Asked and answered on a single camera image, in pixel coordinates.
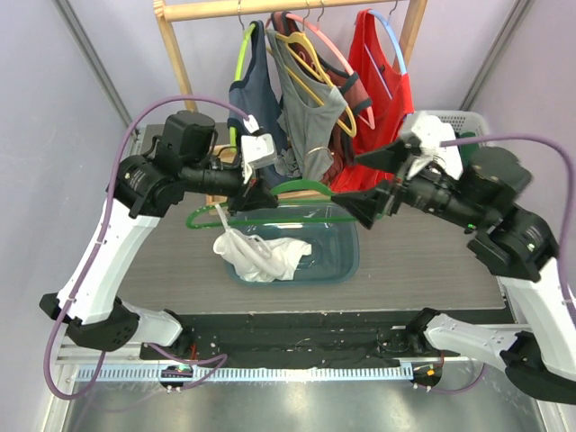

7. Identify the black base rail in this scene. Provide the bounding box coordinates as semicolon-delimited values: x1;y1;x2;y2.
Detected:
139;310;514;370

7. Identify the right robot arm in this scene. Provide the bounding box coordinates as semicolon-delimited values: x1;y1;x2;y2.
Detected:
332;136;575;405

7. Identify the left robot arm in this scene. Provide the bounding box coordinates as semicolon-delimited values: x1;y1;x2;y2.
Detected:
40;111;278;359

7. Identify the teal plastic bin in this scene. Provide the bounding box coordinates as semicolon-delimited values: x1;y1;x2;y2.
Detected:
212;202;359;286

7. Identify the white slotted cable duct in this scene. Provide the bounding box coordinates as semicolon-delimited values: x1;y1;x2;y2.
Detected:
76;363;413;383

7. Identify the lime green hanger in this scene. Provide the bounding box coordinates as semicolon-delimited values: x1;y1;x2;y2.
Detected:
229;23;256;151

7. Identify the dark green hanger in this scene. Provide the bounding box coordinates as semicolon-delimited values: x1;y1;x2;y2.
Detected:
185;179;356;230

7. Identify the white tank top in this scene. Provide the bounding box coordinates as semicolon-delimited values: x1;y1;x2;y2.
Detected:
212;204;312;283

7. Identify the yellow hanger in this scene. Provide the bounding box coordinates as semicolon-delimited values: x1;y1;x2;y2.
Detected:
275;32;357;138

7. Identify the folded green shirt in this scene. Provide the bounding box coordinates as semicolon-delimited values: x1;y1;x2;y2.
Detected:
456;131;480;151

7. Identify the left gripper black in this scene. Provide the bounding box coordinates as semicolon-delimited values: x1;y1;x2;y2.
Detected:
183;159;280;217

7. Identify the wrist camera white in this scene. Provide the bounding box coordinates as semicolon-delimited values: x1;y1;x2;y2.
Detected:
240;115;276;184
399;111;463;180

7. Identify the aluminium frame post left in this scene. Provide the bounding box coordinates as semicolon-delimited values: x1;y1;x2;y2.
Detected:
51;0;131;127

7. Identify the red tank top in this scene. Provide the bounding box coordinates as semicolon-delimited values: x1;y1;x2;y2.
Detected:
329;9;414;193

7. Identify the grey tank top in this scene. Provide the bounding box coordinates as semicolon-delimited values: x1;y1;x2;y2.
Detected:
265;29;347;181

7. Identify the white plastic basket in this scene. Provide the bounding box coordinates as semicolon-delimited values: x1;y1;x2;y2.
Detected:
398;110;490;141

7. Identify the wooden clothes rack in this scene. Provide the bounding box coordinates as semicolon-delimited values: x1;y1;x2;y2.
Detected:
152;0;428;206

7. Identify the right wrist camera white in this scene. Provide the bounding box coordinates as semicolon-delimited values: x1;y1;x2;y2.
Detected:
399;111;463;180

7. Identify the aluminium frame post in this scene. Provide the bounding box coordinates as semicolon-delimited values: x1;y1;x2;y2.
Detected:
51;0;131;127
459;0;535;111

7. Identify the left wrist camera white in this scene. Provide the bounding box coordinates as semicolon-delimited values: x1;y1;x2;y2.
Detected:
240;115;276;184

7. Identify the navy blue tank top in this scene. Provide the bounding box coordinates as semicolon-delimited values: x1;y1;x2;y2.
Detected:
227;20;289;185

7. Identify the aluminium frame post right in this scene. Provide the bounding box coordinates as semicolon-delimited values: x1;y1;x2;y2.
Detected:
459;0;535;111

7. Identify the light blue hanger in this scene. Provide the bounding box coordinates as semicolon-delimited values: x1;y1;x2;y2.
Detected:
368;9;408;75

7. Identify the pink hanger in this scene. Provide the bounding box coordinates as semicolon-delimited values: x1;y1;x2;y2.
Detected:
272;12;378;128

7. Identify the maroon tank top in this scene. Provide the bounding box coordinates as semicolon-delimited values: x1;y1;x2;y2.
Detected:
266;11;374;186

